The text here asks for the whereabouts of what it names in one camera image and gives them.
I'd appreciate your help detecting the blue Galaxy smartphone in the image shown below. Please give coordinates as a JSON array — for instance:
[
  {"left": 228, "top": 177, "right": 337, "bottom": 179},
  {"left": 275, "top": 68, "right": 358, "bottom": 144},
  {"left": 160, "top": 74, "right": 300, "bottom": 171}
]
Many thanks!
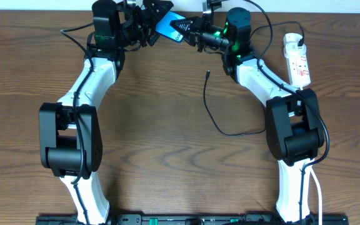
[{"left": 155, "top": 11, "right": 184, "bottom": 43}]

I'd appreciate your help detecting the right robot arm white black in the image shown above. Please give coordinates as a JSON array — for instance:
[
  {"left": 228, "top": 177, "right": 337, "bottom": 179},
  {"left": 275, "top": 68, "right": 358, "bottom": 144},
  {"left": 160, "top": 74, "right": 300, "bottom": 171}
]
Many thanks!
[{"left": 169, "top": 7, "right": 329, "bottom": 224}]

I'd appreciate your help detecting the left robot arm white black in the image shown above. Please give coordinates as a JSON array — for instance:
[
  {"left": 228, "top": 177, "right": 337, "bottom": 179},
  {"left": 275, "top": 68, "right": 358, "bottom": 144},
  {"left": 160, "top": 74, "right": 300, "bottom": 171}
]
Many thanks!
[{"left": 39, "top": 0, "right": 174, "bottom": 224}]

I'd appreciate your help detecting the white power strip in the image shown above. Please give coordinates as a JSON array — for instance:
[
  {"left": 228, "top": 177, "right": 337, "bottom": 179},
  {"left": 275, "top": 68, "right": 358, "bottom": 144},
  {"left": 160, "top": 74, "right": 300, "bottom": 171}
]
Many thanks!
[{"left": 283, "top": 33, "right": 311, "bottom": 89}]

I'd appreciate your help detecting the black USB charging cable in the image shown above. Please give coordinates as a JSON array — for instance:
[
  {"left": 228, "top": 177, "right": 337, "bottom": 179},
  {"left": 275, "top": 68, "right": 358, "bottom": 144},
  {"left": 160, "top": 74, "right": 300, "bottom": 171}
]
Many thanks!
[{"left": 202, "top": 21, "right": 305, "bottom": 138}]

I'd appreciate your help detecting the black left camera cable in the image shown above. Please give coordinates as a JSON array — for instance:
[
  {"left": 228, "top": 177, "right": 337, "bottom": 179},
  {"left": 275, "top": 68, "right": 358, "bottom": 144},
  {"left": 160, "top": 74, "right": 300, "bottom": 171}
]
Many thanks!
[{"left": 60, "top": 21, "right": 96, "bottom": 225}]

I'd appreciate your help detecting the black camera cable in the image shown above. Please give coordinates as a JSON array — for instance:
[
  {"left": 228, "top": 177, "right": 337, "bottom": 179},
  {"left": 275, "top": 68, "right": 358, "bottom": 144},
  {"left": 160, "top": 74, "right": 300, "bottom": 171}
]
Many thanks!
[
  {"left": 60, "top": 21, "right": 96, "bottom": 225},
  {"left": 211, "top": 0, "right": 331, "bottom": 225}
]

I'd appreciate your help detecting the white power strip cord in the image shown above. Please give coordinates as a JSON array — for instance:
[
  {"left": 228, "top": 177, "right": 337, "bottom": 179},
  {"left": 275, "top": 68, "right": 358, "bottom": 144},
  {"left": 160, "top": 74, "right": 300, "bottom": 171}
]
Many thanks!
[{"left": 298, "top": 86, "right": 323, "bottom": 225}]

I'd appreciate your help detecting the black right camera cable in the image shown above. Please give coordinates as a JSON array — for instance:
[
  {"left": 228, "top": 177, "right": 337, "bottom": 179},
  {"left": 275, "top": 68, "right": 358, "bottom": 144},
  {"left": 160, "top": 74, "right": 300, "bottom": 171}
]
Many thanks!
[{"left": 211, "top": 0, "right": 331, "bottom": 225}]

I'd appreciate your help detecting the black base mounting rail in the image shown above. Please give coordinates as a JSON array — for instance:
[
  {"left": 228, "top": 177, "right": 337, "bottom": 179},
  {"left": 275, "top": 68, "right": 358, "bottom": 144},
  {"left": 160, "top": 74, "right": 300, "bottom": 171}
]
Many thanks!
[{"left": 35, "top": 213, "right": 349, "bottom": 225}]

